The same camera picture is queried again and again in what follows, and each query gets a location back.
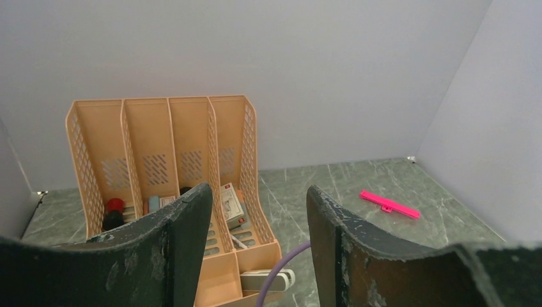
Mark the white box in organizer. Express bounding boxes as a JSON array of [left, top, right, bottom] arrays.
[[220, 183, 246, 230]]

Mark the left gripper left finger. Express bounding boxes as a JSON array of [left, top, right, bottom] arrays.
[[1, 183, 213, 306]]

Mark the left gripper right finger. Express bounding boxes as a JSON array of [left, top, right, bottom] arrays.
[[306, 185, 541, 306]]

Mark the grey stapler in organizer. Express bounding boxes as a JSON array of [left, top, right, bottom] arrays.
[[143, 195, 176, 215]]

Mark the pink plastic clip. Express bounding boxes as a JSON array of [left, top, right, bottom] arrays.
[[359, 190, 420, 219]]

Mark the white grey stapler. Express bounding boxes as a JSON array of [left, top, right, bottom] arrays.
[[239, 269, 296, 293]]

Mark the red black bottle left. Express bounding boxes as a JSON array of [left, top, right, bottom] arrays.
[[102, 198, 125, 231]]

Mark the orange plastic desk organizer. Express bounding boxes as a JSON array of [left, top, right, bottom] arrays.
[[65, 95, 281, 306]]

